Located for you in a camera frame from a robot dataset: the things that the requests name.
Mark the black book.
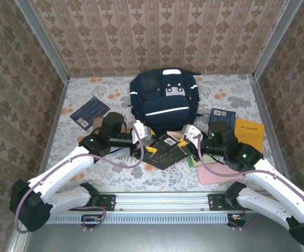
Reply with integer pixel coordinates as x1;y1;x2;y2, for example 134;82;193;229
143;132;193;171

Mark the green notebook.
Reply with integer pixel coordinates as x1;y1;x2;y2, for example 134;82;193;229
187;154;215;169

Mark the thin dark blue booklet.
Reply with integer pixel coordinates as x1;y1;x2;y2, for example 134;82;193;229
69;96;111;131

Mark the yellow book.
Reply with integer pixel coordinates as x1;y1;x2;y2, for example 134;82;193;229
234;118;265;153

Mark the navy blue backpack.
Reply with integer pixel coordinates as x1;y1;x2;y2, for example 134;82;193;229
129;67;211;137

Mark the pink pencil case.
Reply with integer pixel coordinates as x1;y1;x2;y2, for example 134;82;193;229
196;160;246;185

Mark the grey metal sheet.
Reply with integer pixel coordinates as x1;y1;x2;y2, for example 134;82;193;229
23;212;304;252

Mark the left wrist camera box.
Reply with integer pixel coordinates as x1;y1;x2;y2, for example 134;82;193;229
131;120;152;144

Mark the aluminium table side rail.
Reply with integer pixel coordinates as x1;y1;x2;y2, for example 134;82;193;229
248;75;295;191
33;77;70;192

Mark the aluminium mounting rail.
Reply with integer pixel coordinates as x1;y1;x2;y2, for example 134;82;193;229
23;191;304;212

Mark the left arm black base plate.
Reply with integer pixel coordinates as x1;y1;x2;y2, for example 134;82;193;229
69;193;116;212

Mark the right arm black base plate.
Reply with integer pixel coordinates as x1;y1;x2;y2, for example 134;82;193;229
208;193;257;212

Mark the white slotted cable duct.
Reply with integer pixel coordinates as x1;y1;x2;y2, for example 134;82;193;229
45;213;247;224

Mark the aluminium frame post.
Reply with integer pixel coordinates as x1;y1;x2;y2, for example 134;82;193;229
251;0;304;79
14;0;70;81

